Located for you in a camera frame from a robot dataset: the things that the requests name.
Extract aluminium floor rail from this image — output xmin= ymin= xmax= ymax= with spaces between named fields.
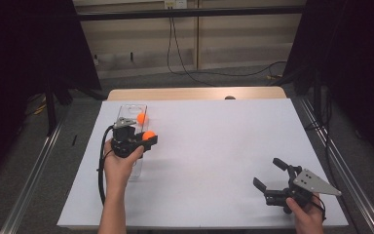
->
xmin=0 ymin=110 xmax=71 ymax=234
xmin=296 ymin=96 xmax=374 ymax=234

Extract white table cover board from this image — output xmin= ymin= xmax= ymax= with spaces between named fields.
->
xmin=56 ymin=98 xmax=350 ymax=230

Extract black floor cable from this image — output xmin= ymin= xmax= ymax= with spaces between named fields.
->
xmin=305 ymin=91 xmax=339 ymax=193

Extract black metal stand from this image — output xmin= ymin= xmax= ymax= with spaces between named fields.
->
xmin=311 ymin=68 xmax=326 ymax=127
xmin=43 ymin=76 xmax=109 ymax=137

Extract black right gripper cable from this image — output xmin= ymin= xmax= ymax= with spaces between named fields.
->
xmin=311 ymin=193 xmax=327 ymax=222

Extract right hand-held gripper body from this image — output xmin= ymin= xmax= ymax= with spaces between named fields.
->
xmin=264 ymin=165 xmax=343 ymax=215

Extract clear plastic tray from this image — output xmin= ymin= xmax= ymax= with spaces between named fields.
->
xmin=102 ymin=103 xmax=150 ymax=181

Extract orange ball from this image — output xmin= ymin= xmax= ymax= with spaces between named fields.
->
xmin=141 ymin=130 xmax=157 ymax=141
xmin=136 ymin=112 xmax=149 ymax=126

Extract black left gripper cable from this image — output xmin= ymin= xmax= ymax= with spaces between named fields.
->
xmin=96 ymin=125 xmax=116 ymax=207

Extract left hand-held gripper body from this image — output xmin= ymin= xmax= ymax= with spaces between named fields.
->
xmin=110 ymin=116 xmax=146 ymax=160

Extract person's left hand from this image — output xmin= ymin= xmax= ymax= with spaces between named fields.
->
xmin=103 ymin=138 xmax=146 ymax=197

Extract person's right hand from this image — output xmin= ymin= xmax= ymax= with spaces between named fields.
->
xmin=285 ymin=193 xmax=326 ymax=234

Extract black hanging cable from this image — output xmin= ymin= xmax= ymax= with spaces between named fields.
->
xmin=166 ymin=18 xmax=219 ymax=88
xmin=170 ymin=18 xmax=288 ymax=78

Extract black horizontal bar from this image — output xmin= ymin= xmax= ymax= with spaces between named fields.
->
xmin=76 ymin=5 xmax=306 ymax=22

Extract white wall socket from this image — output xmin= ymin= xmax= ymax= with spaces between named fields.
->
xmin=164 ymin=0 xmax=189 ymax=10

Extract yellow cable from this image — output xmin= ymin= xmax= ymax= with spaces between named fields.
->
xmin=28 ymin=101 xmax=49 ymax=117

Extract dark curtain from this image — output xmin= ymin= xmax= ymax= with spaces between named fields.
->
xmin=281 ymin=0 xmax=374 ymax=174
xmin=0 ymin=0 xmax=102 ymax=188

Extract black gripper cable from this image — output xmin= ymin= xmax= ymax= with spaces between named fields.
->
xmin=311 ymin=193 xmax=327 ymax=222
xmin=96 ymin=125 xmax=116 ymax=207

